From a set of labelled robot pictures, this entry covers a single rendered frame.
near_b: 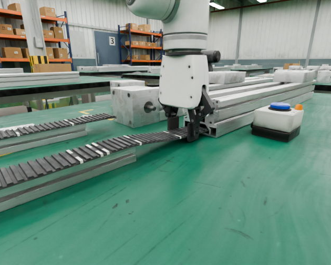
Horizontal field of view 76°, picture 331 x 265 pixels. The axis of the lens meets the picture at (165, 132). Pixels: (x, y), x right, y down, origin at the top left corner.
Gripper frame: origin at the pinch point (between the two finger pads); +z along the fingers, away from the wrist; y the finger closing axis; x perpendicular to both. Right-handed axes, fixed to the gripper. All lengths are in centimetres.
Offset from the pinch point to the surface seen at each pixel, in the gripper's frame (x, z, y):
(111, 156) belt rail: -18.6, 0.1, 2.0
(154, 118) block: 3.9, 1.0, -14.0
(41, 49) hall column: 133, -45, -586
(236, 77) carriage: 46.7, -8.1, -13.6
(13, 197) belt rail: -31.4, 1.1, 2.0
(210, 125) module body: 6.0, -0.1, 3.0
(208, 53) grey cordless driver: 61, -18, -37
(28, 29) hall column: 111, -88, -578
